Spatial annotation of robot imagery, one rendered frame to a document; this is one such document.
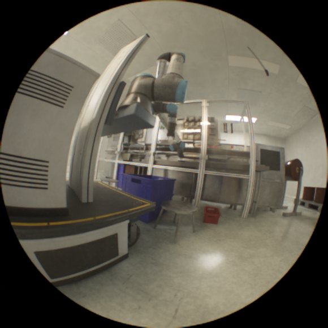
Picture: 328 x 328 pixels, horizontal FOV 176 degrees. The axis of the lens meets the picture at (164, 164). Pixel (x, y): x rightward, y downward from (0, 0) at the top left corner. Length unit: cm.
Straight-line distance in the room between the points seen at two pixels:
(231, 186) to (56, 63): 209
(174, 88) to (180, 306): 97
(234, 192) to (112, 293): 186
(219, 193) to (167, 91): 164
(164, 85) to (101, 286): 97
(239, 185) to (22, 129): 211
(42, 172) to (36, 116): 16
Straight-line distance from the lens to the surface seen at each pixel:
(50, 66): 47
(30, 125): 38
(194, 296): 59
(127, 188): 112
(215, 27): 226
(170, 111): 89
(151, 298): 56
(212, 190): 184
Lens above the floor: 52
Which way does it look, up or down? 4 degrees up
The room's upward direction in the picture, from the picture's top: 8 degrees clockwise
